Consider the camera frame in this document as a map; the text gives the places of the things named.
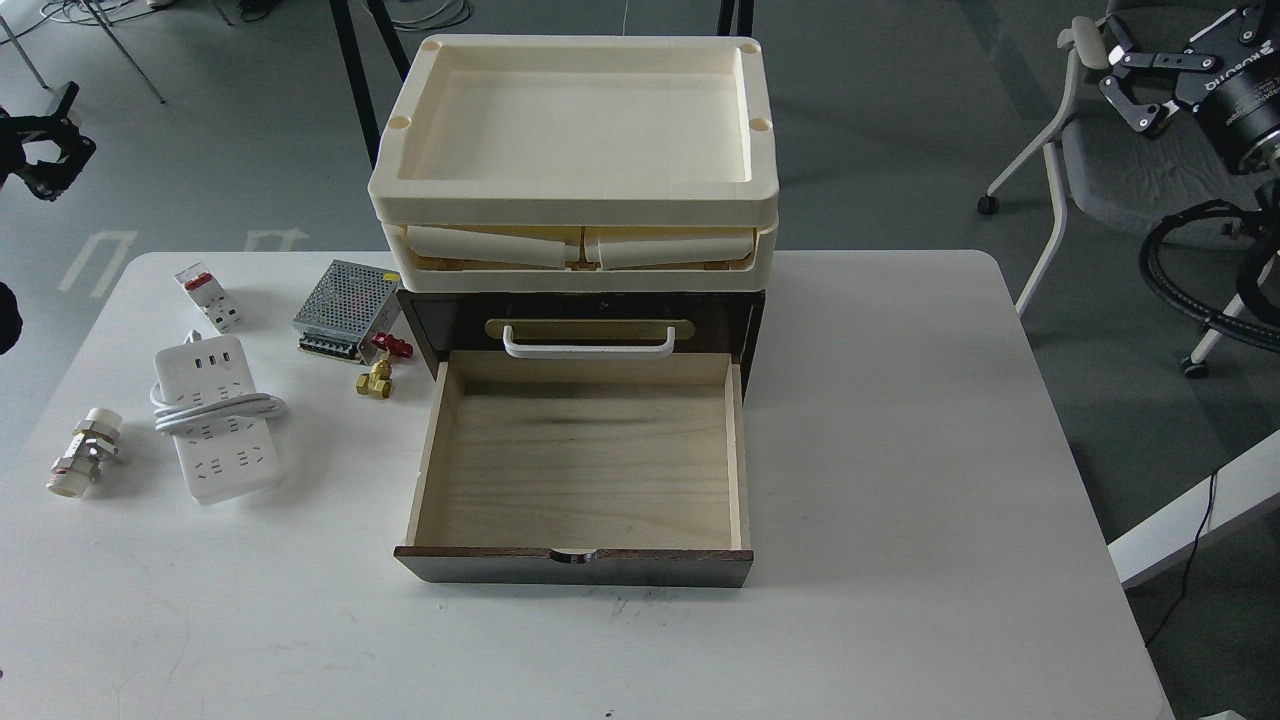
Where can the open wooden drawer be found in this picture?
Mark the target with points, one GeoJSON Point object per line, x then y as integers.
{"type": "Point", "coordinates": [583, 472]}

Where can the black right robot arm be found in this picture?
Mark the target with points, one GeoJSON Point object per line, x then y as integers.
{"type": "Point", "coordinates": [1241, 117]}

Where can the grey office chair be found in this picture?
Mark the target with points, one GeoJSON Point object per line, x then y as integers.
{"type": "Point", "coordinates": [1172, 187]}

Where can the metal mesh power supply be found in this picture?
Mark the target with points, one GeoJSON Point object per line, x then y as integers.
{"type": "Point", "coordinates": [348, 306]}

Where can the cream plastic tray top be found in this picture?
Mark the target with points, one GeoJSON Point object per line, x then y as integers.
{"type": "Point", "coordinates": [656, 131]}

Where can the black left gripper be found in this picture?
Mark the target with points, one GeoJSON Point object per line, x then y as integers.
{"type": "Point", "coordinates": [47, 180]}

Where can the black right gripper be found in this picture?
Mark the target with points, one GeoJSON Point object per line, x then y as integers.
{"type": "Point", "coordinates": [1215, 54]}

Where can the white drawer handle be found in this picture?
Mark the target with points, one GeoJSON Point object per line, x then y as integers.
{"type": "Point", "coordinates": [587, 352]}

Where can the white plastic pipe valve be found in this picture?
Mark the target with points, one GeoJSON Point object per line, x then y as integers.
{"type": "Point", "coordinates": [93, 443]}

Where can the white power strip with cable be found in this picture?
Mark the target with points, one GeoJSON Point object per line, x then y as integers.
{"type": "Point", "coordinates": [206, 400]}

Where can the cream plastic tray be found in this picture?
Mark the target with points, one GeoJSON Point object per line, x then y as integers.
{"type": "Point", "coordinates": [656, 131]}
{"type": "Point", "coordinates": [582, 258]}

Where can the brass valve red handle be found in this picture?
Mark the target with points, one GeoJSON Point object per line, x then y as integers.
{"type": "Point", "coordinates": [377, 382]}

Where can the white side table edge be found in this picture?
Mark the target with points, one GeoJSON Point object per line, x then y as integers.
{"type": "Point", "coordinates": [1245, 489]}

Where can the white red circuit breaker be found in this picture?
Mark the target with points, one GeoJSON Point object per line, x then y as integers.
{"type": "Point", "coordinates": [204, 289]}

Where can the cream plastic tray lower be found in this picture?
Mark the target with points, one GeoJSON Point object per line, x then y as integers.
{"type": "Point", "coordinates": [582, 258]}

